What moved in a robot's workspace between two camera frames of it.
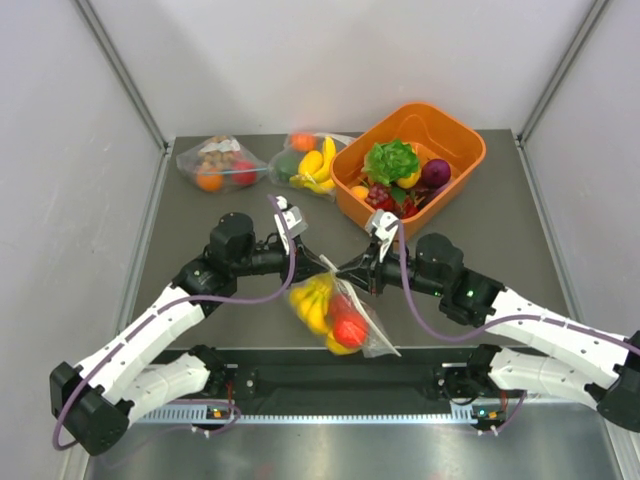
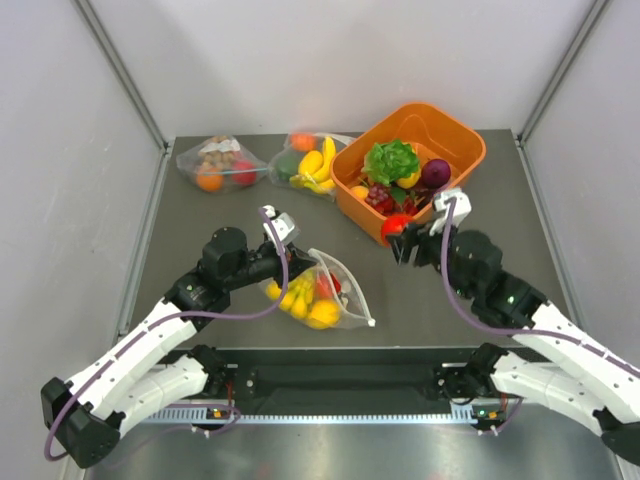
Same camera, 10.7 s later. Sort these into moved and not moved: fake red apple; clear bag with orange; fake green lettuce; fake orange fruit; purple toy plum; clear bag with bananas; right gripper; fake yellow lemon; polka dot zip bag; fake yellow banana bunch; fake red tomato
Moved: polka dot zip bag; fake red tomato; right gripper; fake yellow banana bunch
Not moved: fake orange fruit; fake green lettuce; fake yellow lemon; fake red apple; clear bag with orange; purple toy plum; clear bag with bananas
